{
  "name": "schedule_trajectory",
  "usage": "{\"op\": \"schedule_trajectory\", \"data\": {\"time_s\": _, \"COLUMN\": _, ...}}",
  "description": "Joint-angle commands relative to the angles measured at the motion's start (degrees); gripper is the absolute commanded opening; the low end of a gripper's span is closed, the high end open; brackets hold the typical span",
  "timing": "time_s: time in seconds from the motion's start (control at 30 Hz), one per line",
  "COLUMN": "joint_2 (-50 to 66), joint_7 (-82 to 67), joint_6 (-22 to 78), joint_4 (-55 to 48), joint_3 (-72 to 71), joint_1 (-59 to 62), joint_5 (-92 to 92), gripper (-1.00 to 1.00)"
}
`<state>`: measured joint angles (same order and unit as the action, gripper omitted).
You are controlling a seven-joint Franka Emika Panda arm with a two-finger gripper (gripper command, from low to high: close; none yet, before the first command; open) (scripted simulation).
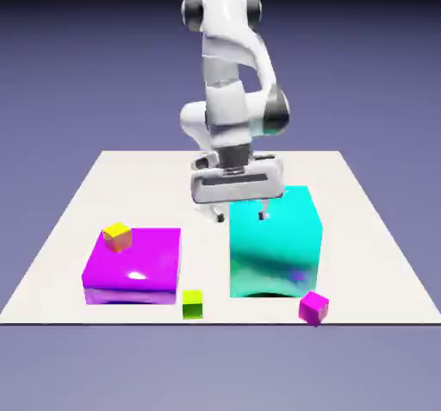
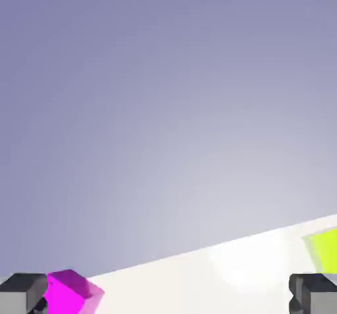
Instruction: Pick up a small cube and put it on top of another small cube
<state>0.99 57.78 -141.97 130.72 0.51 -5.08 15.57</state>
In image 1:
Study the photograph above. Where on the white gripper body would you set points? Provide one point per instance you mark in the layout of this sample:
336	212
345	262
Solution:
234	192

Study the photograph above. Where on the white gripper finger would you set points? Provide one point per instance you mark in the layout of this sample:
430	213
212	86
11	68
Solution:
216	213
264	211

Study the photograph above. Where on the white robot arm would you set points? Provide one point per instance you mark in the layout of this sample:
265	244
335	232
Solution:
225	107

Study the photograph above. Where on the small green cube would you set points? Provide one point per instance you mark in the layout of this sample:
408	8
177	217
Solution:
192	304

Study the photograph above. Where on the small yellow cube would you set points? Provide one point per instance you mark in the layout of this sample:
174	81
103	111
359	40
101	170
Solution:
117	237

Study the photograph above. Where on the small magenta cube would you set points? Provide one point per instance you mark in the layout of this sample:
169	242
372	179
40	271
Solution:
313	307

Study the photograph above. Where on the large cyan box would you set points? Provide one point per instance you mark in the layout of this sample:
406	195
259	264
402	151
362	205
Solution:
275	245

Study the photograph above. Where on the large magenta box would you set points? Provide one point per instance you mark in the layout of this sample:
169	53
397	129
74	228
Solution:
137	262

